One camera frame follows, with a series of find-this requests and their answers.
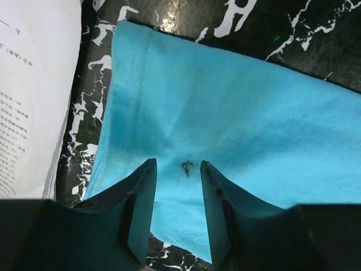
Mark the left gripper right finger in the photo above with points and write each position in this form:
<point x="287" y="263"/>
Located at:
<point x="247" y="233"/>

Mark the white paper sheets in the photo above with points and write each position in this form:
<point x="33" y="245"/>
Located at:
<point x="40" y="42"/>

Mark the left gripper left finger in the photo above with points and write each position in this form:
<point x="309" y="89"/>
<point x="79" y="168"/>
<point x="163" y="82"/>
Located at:
<point x="109" y="231"/>

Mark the turquoise t-shirt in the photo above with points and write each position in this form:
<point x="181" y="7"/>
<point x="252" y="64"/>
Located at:
<point x="285" y="137"/>

